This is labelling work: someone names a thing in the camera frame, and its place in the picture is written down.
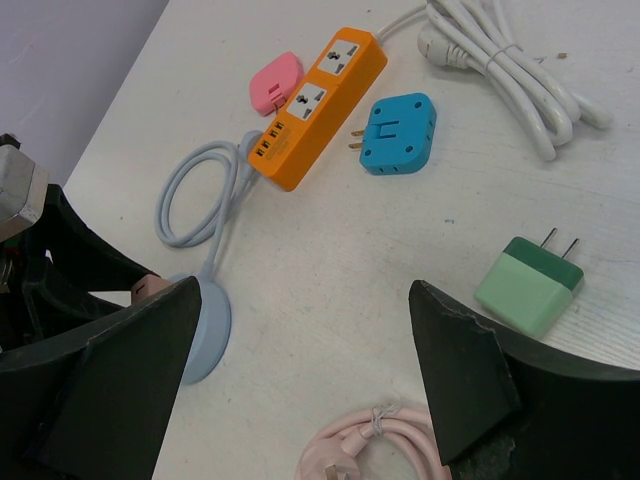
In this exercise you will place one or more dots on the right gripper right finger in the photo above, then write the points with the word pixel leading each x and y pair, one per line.
pixel 505 406

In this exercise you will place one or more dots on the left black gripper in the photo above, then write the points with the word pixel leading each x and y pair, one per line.
pixel 64 261

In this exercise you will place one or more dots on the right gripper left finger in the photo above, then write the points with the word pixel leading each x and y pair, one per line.
pixel 95 402

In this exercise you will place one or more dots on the brown pink charger plug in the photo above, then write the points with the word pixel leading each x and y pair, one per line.
pixel 148 286

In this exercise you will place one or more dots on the blue round power socket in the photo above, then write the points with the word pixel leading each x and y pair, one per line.
pixel 212 334

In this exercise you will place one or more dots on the green charger plug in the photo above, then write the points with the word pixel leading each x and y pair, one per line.
pixel 529 287

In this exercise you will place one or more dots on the pink plug adapter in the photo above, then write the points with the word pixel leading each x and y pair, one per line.
pixel 272 86

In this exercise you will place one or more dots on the blue plug adapter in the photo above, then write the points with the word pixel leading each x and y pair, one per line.
pixel 398 136

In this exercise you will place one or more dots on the orange power strip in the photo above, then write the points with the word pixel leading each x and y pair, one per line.
pixel 326 96

